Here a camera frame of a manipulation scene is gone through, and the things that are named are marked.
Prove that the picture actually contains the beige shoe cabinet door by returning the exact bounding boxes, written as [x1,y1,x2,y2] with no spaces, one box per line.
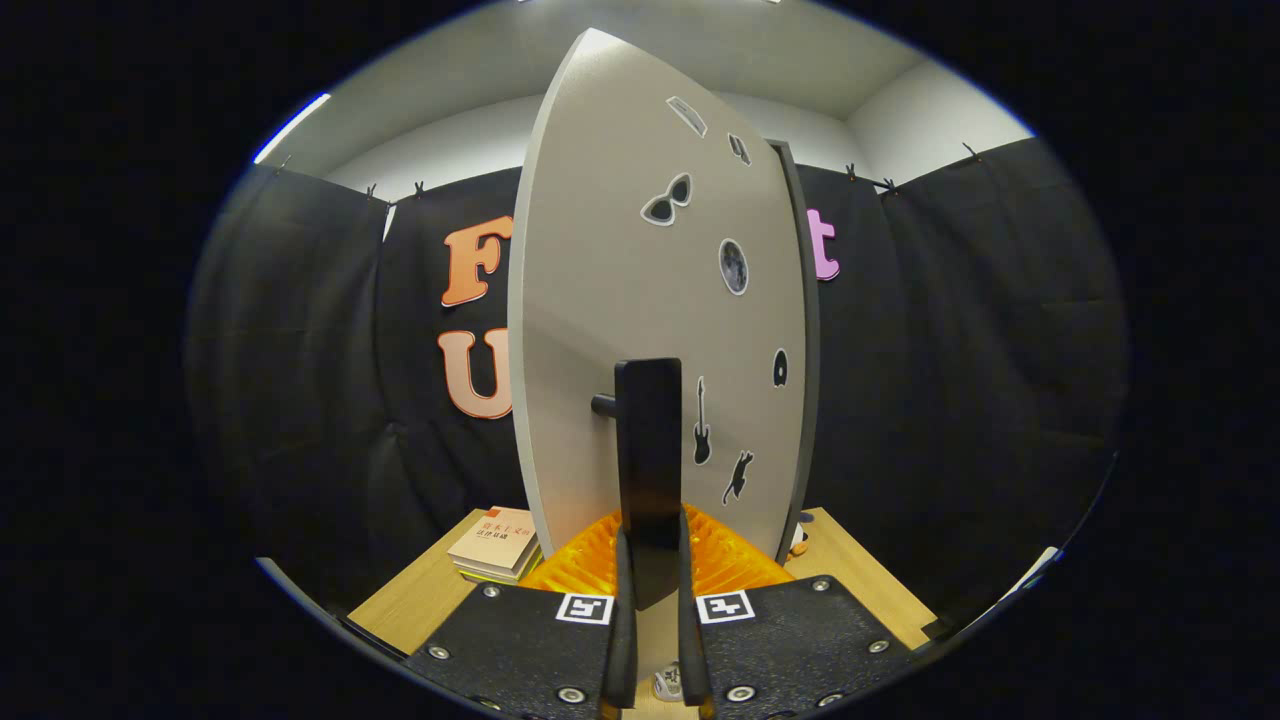
[507,28,809,613]

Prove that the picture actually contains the black backdrop cloth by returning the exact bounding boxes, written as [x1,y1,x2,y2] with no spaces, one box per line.
[185,135,1131,631]

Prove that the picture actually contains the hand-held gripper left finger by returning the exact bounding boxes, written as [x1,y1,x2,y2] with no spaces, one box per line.
[405,510,638,719]

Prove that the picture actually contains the row of black cloth clips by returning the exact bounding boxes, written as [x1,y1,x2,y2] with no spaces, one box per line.
[275,140,986,201]

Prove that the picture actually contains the narrow ceiling light strip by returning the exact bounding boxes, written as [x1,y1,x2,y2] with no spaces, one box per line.
[252,92,333,166]

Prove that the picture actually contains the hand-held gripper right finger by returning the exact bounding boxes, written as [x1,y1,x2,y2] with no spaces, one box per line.
[678,503,916,719]

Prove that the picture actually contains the stack of books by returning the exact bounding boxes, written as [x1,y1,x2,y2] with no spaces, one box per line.
[447,506,543,586]

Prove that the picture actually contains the dark grey shoe cabinet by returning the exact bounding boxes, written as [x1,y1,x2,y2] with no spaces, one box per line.
[765,138,823,569]

